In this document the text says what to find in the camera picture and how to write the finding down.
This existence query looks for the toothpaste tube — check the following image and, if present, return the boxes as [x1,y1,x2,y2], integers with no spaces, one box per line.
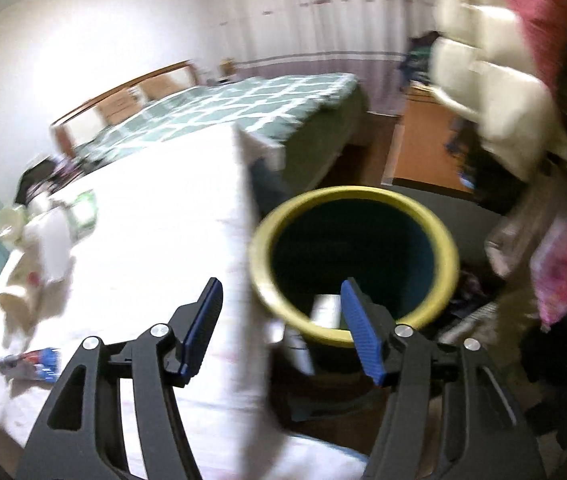
[0,347,60,384]

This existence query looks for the clothes pile on cabinet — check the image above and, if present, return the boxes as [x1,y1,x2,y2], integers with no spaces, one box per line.
[399,30,440,92]

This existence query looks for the white dotted table cloth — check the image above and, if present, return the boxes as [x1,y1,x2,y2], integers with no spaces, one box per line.
[0,126,366,479]

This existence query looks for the right brown pillow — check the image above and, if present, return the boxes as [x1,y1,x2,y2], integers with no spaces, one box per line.
[138,74,188,101]

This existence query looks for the brown pillow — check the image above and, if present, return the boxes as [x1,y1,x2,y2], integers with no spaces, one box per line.
[138,74,188,101]
[97,88,143,126]

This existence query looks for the dark clothes on nightstand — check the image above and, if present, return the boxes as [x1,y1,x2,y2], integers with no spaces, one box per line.
[14,155,84,206]

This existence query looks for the yellow rimmed trash bin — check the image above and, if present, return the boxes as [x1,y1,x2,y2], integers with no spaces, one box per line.
[248,185,459,348]

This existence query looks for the wooden side cabinet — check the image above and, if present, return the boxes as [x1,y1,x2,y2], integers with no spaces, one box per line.
[382,84,471,200]

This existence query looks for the pink white curtain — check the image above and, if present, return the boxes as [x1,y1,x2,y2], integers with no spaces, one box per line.
[212,0,435,115]

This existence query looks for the green plastic bag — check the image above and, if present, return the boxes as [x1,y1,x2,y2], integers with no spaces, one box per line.
[0,203,74,330]

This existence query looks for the wooden bed headboard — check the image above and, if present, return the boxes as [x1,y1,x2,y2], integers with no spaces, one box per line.
[50,60,203,157]

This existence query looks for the clear green label bottle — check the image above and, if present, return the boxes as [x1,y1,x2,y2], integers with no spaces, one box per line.
[67,191,98,240]

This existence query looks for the cream puffer jacket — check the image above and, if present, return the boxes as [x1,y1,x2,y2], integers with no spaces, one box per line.
[430,0,567,182]

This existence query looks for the green plaid duvet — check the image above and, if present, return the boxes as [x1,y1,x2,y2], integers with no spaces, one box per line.
[75,73,368,166]

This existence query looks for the left brown pillow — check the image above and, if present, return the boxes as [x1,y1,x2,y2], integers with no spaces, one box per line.
[97,88,143,126]

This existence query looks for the red dotted quilted jacket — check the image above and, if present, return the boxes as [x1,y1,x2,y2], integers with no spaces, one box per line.
[493,0,567,137]

